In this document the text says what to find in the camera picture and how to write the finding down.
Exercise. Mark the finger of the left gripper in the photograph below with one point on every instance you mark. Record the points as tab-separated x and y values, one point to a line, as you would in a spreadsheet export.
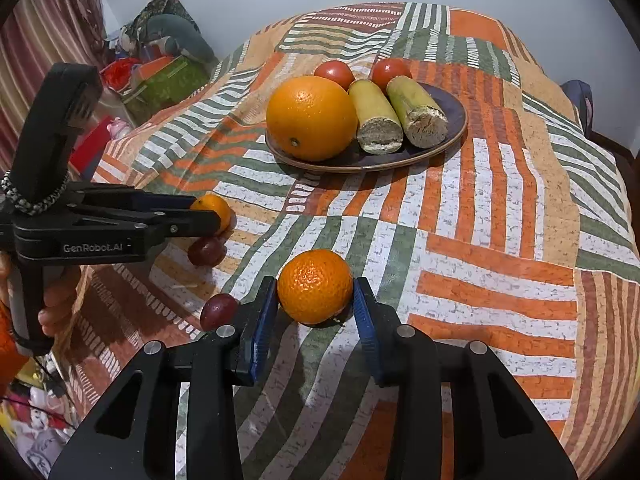
165	223
123	197

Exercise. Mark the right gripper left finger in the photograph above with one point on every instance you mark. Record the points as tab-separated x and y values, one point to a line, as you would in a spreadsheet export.
255	328

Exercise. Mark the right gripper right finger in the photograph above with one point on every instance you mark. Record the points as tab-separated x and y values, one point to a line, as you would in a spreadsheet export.
377	325

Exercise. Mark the bumpy mandarin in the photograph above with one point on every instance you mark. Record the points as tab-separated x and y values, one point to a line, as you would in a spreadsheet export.
315	286

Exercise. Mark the large orange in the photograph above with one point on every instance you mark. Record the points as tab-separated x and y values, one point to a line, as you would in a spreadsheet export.
311	118

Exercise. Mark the yellow sugarcane piece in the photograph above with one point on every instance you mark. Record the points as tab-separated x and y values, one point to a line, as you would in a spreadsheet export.
379	131

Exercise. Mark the green sugarcane piece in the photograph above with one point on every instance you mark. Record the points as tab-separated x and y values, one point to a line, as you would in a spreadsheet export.
424	123

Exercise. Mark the large red tomato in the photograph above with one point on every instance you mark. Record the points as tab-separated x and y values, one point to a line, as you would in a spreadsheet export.
337	71

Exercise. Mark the person's left hand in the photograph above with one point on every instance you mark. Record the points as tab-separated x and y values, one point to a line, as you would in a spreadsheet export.
58	299

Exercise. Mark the dark red grape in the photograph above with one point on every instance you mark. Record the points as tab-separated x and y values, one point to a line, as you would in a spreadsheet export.
219	310
207	251

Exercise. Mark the red and black box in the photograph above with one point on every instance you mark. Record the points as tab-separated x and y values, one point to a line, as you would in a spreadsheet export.
89	149

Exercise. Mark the small mandarin by cane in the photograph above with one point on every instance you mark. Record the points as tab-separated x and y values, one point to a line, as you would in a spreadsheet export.
214	203

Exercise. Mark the purple ceramic plate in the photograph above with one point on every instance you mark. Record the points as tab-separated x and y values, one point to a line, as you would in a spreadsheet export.
354	159

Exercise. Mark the patchwork striped bedspread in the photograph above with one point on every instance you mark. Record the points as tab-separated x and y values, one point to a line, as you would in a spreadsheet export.
518	235

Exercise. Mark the striped red curtain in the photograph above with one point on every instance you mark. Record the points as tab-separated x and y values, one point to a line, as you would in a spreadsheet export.
35	35

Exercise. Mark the dark green plush toy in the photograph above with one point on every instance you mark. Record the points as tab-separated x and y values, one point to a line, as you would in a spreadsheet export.
176	36

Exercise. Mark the camouflage pillow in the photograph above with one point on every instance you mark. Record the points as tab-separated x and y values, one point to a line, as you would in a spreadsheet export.
155	7

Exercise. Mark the blue backpack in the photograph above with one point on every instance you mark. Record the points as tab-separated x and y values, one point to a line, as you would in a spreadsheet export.
580	94

